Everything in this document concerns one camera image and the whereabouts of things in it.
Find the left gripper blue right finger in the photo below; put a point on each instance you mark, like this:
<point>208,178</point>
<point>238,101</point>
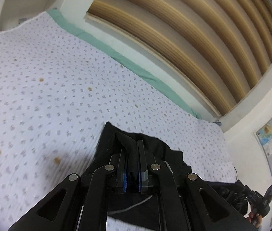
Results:
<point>142,168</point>

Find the person's right hand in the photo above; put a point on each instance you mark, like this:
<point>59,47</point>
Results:
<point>255,217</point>

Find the white floral quilt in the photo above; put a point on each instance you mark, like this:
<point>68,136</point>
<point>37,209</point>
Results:
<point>56,94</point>

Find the wooden slatted headboard panel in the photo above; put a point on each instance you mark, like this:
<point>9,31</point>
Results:
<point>224,47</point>

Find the green bed sheet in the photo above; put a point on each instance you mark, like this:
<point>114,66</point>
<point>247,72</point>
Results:
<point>142,73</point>

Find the black garment with white piping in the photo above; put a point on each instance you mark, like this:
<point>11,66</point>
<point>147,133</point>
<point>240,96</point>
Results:
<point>176,199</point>

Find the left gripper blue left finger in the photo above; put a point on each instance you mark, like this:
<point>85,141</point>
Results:
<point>121,173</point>

